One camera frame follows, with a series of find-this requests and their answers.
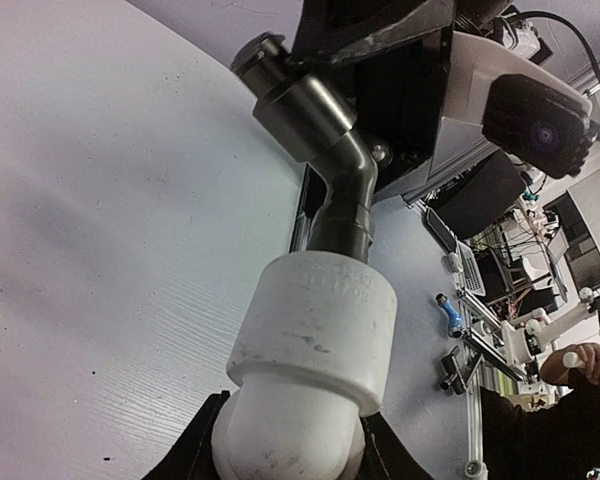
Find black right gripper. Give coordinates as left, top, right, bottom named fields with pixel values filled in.
left=291, top=0, right=510, bottom=201

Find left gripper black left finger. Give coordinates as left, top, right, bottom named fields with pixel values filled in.
left=142, top=390, right=230, bottom=480

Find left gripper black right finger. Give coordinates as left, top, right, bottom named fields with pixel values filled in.
left=356, top=413, right=433, bottom=480

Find white PVC elbow fitting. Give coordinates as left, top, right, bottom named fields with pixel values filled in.
left=211, top=251, right=397, bottom=479

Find operator bare hand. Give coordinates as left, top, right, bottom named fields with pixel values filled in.
left=540, top=343, right=600, bottom=386

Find blue faucet on table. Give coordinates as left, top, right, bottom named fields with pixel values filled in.
left=435, top=293, right=465, bottom=338

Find laptop on background desk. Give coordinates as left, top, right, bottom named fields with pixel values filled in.
left=424, top=208, right=486, bottom=297

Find right camera black cable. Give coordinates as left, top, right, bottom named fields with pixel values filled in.
left=519, top=10, right=600, bottom=149

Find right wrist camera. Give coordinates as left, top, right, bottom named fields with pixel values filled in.
left=442, top=31, right=595, bottom=179

